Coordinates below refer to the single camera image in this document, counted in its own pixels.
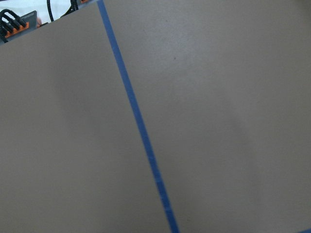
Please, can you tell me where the lower orange black adapter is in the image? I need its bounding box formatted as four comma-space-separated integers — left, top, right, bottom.
0, 9, 39, 45

